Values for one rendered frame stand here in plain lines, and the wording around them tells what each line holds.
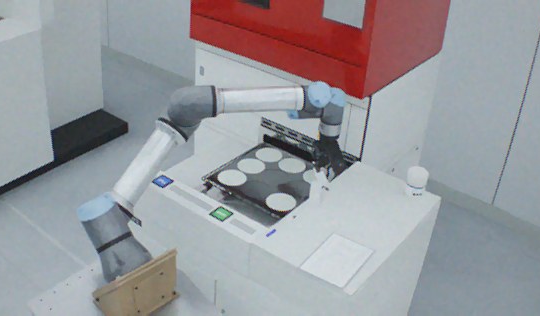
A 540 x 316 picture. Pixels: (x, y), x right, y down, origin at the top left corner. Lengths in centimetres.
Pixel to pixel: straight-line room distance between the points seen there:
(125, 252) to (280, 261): 44
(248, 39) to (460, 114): 174
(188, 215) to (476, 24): 213
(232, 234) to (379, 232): 45
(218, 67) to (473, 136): 177
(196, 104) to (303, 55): 54
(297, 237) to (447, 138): 208
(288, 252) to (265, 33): 85
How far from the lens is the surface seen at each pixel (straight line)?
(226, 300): 199
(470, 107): 360
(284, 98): 179
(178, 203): 191
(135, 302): 167
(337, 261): 172
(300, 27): 210
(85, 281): 186
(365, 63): 200
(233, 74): 242
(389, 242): 183
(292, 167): 223
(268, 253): 174
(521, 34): 338
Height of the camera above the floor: 208
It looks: 31 degrees down
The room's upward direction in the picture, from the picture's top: 5 degrees clockwise
